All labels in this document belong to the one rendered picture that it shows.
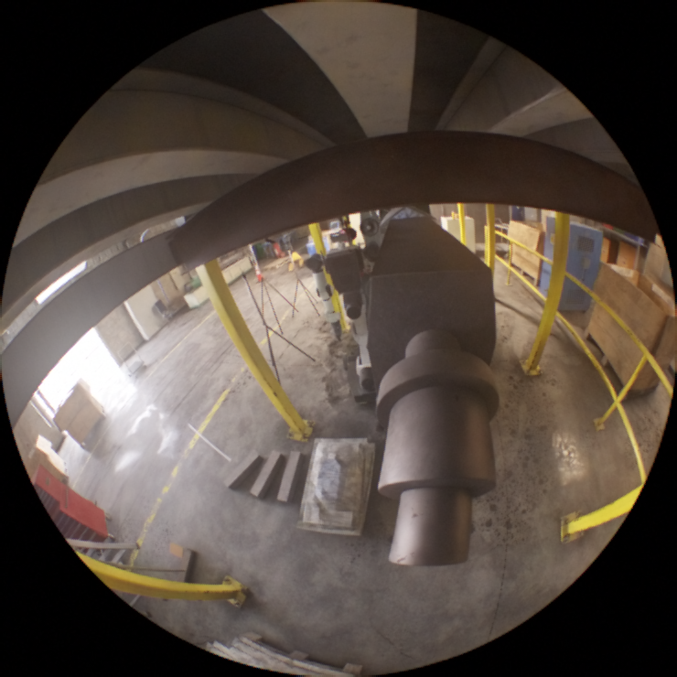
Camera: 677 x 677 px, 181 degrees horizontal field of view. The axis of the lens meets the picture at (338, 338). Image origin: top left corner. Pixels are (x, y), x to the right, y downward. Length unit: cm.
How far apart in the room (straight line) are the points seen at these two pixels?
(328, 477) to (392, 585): 93
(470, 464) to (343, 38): 47
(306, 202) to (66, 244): 67
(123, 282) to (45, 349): 46
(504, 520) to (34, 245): 237
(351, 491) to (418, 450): 120
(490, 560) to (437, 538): 149
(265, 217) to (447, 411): 72
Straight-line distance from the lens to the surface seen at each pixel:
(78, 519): 345
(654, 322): 286
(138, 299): 938
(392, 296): 49
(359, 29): 25
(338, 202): 65
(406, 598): 173
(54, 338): 103
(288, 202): 71
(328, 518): 150
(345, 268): 143
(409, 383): 37
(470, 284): 50
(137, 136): 42
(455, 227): 572
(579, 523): 201
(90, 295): 105
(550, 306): 221
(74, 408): 634
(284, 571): 187
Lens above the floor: 167
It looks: 34 degrees down
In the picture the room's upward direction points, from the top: 17 degrees counter-clockwise
